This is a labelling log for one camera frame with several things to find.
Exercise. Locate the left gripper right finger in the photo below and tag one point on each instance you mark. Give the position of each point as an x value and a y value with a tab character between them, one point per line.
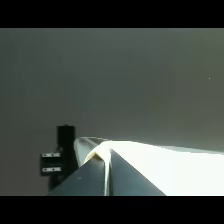
128	180

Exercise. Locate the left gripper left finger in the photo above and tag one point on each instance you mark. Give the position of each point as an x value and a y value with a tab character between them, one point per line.
87	180

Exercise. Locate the white garment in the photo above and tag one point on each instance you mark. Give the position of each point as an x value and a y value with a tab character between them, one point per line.
180	170

